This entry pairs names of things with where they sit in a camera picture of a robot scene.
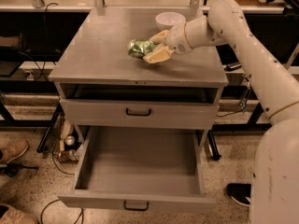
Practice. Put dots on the open grey bottom drawer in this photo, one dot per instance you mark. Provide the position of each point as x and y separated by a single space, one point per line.
140 169

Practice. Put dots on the tan shoe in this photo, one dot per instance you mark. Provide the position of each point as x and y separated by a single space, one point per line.
11 215
13 151

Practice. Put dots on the white ceramic bowl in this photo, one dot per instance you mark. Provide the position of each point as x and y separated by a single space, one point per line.
167 20

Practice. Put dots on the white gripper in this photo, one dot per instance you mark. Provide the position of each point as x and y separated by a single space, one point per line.
176 38

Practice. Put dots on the tan shoe upper left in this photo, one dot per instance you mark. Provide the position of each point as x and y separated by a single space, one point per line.
13 151

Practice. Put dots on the clutter pile beside cabinet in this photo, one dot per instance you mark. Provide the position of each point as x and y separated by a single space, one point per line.
69 146

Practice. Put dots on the closed grey upper drawer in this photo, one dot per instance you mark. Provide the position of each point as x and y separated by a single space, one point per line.
139 114

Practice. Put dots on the black power adapter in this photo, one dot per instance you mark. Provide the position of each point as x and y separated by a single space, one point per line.
232 66

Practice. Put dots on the tan shoe lower left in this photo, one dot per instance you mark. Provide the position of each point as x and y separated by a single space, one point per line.
11 215

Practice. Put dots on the black sneaker with white stripes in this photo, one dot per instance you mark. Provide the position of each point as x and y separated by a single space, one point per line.
240 193

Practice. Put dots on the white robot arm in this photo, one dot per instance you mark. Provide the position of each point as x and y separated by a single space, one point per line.
274 197

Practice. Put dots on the grey drawer cabinet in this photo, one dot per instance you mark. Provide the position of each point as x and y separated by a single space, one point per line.
97 66

